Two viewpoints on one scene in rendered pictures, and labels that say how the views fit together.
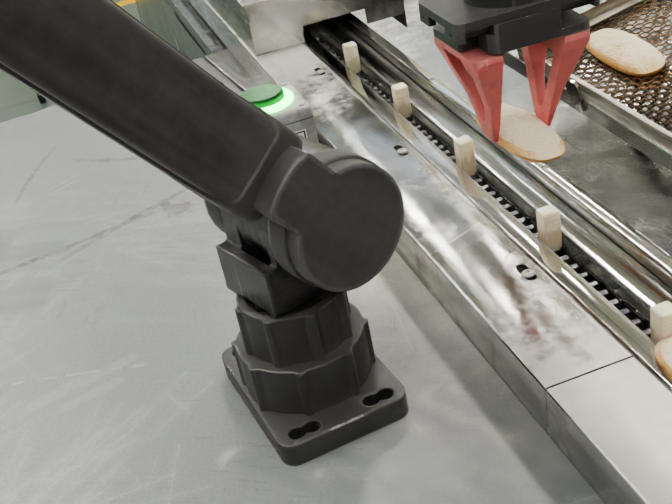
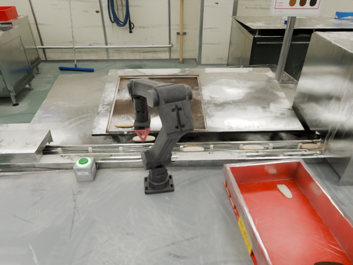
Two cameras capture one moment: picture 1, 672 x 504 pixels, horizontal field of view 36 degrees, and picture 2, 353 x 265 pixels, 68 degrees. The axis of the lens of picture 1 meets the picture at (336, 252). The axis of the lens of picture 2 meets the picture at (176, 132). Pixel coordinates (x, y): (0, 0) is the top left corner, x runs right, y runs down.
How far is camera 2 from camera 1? 91 cm
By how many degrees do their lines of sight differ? 65
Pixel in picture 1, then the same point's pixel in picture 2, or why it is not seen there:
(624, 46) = (124, 123)
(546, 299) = not seen: hidden behind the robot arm
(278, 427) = (169, 188)
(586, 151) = (124, 141)
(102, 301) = (105, 209)
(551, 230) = not seen: hidden behind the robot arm
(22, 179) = (21, 221)
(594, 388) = (189, 156)
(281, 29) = (39, 154)
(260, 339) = (163, 178)
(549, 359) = (182, 158)
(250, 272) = (161, 169)
